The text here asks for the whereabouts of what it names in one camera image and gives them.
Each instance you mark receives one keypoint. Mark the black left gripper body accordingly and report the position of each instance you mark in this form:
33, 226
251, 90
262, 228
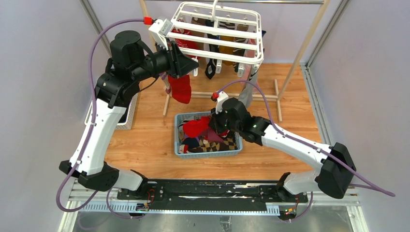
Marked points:
173, 66

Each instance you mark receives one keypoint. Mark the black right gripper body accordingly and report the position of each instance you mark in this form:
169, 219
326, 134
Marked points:
221, 123

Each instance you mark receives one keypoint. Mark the red beige christmas sock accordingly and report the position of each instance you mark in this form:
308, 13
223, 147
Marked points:
180, 88

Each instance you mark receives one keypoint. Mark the red animal face sock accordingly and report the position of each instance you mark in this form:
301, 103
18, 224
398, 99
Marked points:
194, 128

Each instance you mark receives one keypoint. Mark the white plastic sock hanger frame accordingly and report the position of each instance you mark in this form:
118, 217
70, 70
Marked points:
218, 13

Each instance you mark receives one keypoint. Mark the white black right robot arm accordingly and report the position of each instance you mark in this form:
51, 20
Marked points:
332, 165

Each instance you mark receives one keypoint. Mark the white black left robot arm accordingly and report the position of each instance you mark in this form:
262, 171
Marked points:
131, 62

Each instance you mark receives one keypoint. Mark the maroon purple striped hanging sock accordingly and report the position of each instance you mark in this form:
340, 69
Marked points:
167, 86

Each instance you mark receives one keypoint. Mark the red snowflake hanging sock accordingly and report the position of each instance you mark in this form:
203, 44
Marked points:
184, 43

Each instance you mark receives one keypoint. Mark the grey black-striped hanging sock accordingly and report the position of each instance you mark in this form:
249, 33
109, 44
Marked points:
251, 77

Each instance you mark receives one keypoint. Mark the black blue hanging sock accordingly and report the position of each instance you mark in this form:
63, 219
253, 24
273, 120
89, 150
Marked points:
210, 70

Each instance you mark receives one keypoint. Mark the blue plastic laundry basket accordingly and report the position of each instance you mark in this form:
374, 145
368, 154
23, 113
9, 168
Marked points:
208, 144

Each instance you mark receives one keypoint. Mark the brown white striped hanging sock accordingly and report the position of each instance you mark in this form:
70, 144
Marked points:
238, 27

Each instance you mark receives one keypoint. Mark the wooden drying rack stand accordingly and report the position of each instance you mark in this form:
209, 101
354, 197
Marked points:
204, 47

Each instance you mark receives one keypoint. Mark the white perforated side basket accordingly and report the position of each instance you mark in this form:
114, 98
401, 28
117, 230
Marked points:
124, 115

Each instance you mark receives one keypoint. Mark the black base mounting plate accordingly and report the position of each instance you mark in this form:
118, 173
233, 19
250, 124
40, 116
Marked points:
210, 195

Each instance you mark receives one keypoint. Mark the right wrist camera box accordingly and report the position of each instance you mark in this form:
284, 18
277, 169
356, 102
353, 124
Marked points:
221, 98

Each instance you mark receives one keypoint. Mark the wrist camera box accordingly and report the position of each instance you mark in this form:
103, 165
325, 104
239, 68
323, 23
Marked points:
221, 98
159, 31

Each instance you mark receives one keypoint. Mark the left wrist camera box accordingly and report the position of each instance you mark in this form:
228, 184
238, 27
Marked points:
159, 31

